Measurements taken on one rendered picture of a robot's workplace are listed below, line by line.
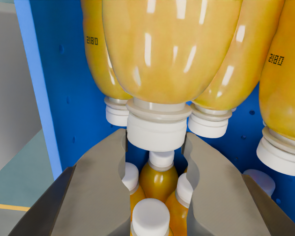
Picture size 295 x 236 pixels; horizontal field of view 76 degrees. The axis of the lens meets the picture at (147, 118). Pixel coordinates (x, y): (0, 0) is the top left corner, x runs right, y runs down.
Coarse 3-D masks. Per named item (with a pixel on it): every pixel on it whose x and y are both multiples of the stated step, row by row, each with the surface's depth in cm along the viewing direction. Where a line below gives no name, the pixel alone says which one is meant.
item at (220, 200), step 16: (192, 144) 11; (208, 144) 11; (192, 160) 10; (208, 160) 10; (224, 160) 10; (192, 176) 10; (208, 176) 9; (224, 176) 9; (240, 176) 9; (192, 192) 8; (208, 192) 8; (224, 192) 8; (240, 192) 8; (192, 208) 7; (208, 208) 7; (224, 208) 7; (240, 208) 7; (256, 208) 8; (192, 224) 7; (208, 224) 7; (224, 224) 7; (240, 224) 7; (256, 224) 7
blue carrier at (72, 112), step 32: (32, 0) 11; (64, 0) 15; (32, 32) 11; (64, 32) 15; (32, 64) 12; (64, 64) 16; (64, 96) 16; (96, 96) 22; (256, 96) 26; (64, 128) 16; (96, 128) 23; (256, 128) 28; (64, 160) 16; (128, 160) 32; (256, 160) 29; (288, 192) 25
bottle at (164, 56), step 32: (128, 0) 8; (160, 0) 7; (192, 0) 7; (224, 0) 7; (128, 32) 8; (160, 32) 8; (192, 32) 8; (224, 32) 8; (128, 64) 9; (160, 64) 8; (192, 64) 8; (160, 96) 9; (192, 96) 10
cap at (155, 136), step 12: (132, 120) 11; (144, 120) 11; (132, 132) 11; (144, 132) 11; (156, 132) 11; (168, 132) 11; (180, 132) 11; (144, 144) 11; (156, 144) 11; (168, 144) 11; (180, 144) 12
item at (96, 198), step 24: (96, 144) 11; (120, 144) 11; (96, 168) 9; (120, 168) 10; (72, 192) 8; (96, 192) 8; (120, 192) 8; (72, 216) 7; (96, 216) 7; (120, 216) 7
